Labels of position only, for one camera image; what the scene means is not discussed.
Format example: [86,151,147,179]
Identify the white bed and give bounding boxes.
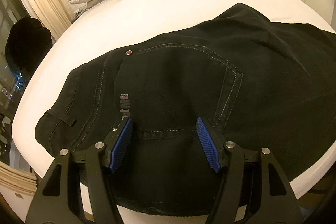
[12,0,336,220]

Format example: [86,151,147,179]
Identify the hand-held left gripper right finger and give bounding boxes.
[196,117,302,224]

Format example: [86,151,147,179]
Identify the black pants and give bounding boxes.
[35,3,336,222]

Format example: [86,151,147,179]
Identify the black chair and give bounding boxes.
[5,17,52,75]

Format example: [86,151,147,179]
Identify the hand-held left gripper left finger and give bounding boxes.
[26,117,133,224]

